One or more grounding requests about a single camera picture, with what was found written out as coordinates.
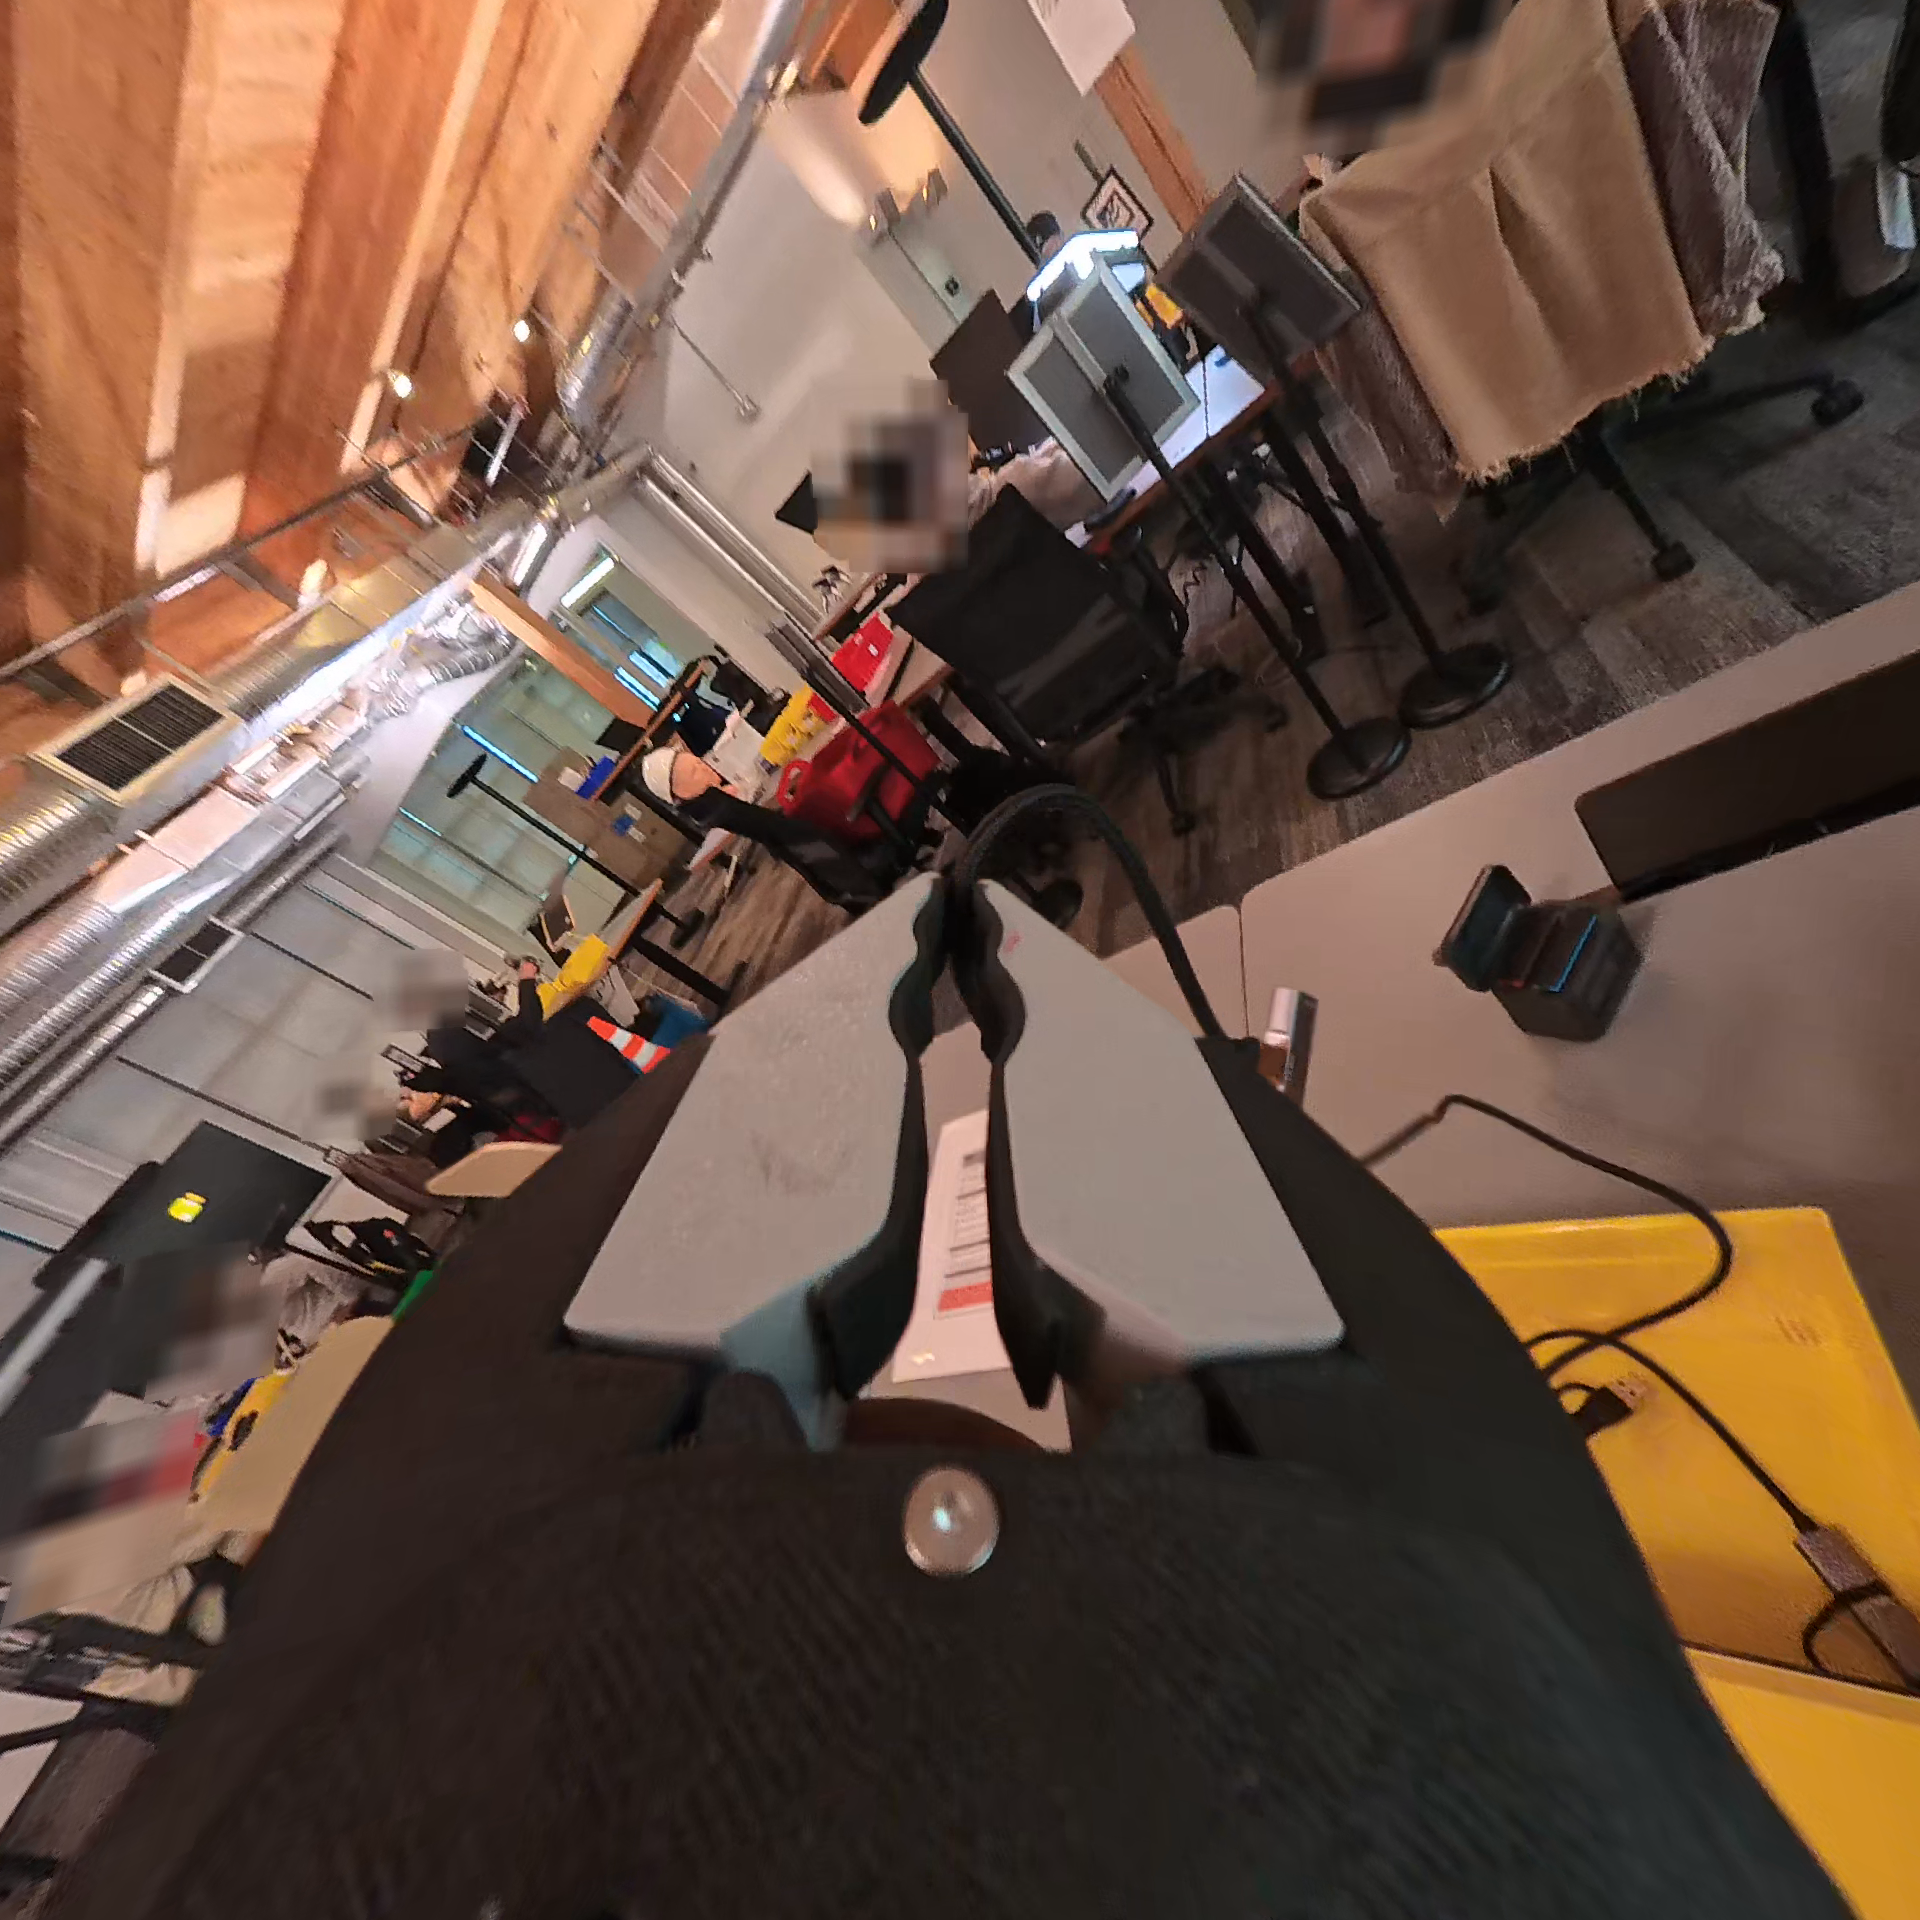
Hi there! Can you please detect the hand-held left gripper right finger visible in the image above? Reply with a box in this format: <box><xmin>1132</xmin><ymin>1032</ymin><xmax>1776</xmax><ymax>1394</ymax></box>
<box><xmin>957</xmin><ymin>881</ymin><xmax>1347</xmax><ymax>1407</ymax></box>

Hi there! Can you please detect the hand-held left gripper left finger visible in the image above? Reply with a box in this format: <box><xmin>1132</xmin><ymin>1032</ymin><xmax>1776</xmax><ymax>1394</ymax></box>
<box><xmin>561</xmin><ymin>875</ymin><xmax>950</xmax><ymax>1449</ymax></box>

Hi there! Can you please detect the yellow plastic bin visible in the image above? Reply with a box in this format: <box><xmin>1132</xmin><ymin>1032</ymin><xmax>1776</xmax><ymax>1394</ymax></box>
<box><xmin>1432</xmin><ymin>1203</ymin><xmax>1920</xmax><ymax>1920</ymax></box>

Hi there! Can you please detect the white paper sheet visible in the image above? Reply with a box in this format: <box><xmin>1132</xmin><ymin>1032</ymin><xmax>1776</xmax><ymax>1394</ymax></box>
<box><xmin>891</xmin><ymin>1106</ymin><xmax>1004</xmax><ymax>1385</ymax></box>

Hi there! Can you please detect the red basket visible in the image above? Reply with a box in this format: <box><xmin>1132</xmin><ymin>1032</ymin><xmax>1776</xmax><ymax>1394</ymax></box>
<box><xmin>773</xmin><ymin>701</ymin><xmax>950</xmax><ymax>844</ymax></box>

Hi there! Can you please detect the dark battery charging case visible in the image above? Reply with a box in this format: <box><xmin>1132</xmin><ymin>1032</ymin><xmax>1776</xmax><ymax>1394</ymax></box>
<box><xmin>1435</xmin><ymin>862</ymin><xmax>1642</xmax><ymax>1043</ymax></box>

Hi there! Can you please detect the black monitor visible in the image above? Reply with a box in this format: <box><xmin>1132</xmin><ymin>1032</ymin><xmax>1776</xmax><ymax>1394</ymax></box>
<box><xmin>0</xmin><ymin>1117</ymin><xmax>336</xmax><ymax>1442</ymax></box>

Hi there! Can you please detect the ceiling air vent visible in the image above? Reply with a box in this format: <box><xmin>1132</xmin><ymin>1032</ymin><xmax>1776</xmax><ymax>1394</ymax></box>
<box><xmin>31</xmin><ymin>673</ymin><xmax>241</xmax><ymax>806</ymax></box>

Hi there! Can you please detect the grey framed monitor on stand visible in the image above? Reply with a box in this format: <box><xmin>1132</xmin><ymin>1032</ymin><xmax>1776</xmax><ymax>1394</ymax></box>
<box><xmin>1004</xmin><ymin>255</ymin><xmax>1413</xmax><ymax>799</ymax></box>
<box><xmin>1158</xmin><ymin>175</ymin><xmax>1514</xmax><ymax>731</ymax></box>

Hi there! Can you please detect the beige cloth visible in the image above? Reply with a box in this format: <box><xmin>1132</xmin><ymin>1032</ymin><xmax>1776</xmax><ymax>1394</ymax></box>
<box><xmin>1298</xmin><ymin>0</ymin><xmax>1715</xmax><ymax>483</ymax></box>

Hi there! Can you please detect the patterned scarf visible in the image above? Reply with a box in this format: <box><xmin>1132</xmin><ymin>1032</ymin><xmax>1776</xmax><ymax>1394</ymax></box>
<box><xmin>1612</xmin><ymin>0</ymin><xmax>1791</xmax><ymax>343</ymax></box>

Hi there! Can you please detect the silver air duct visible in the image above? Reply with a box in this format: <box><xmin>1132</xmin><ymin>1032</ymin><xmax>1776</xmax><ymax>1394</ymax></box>
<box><xmin>0</xmin><ymin>599</ymin><xmax>497</xmax><ymax>1111</ymax></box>

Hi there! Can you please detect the black cable with grey plug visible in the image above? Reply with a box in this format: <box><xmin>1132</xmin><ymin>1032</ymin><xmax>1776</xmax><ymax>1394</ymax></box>
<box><xmin>1522</xmin><ymin>1327</ymin><xmax>1920</xmax><ymax>1690</ymax></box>

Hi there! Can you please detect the white wall notice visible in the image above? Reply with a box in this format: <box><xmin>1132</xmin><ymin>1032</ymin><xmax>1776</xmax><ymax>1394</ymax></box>
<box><xmin>1026</xmin><ymin>0</ymin><xmax>1137</xmax><ymax>95</ymax></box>

